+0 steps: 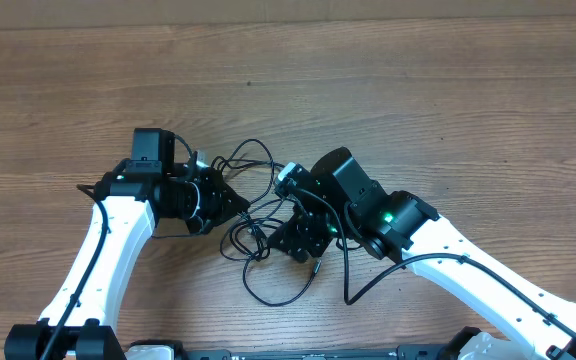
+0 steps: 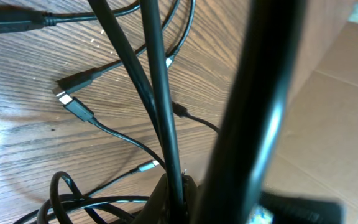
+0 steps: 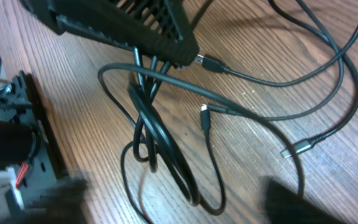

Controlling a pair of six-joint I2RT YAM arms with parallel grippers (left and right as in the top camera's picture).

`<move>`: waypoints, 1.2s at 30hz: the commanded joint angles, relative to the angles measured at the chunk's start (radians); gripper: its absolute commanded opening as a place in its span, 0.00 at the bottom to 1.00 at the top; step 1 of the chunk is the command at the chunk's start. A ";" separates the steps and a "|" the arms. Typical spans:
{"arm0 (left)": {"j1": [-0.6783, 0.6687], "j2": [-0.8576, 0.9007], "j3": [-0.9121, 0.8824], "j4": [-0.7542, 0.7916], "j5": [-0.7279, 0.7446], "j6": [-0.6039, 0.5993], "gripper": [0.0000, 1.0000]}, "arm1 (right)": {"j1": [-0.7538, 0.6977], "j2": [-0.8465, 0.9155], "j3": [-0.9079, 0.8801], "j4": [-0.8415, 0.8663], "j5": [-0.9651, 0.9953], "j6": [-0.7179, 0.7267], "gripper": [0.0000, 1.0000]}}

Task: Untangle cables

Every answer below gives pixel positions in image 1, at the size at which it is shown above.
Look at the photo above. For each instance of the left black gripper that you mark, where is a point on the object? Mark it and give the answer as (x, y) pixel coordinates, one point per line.
(222, 202)

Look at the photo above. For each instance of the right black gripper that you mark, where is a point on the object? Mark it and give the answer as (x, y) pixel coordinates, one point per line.
(300, 237)

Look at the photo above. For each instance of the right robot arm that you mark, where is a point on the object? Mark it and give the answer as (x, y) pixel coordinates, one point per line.
(337, 200)

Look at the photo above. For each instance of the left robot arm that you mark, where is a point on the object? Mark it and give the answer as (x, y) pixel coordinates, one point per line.
(129, 201)

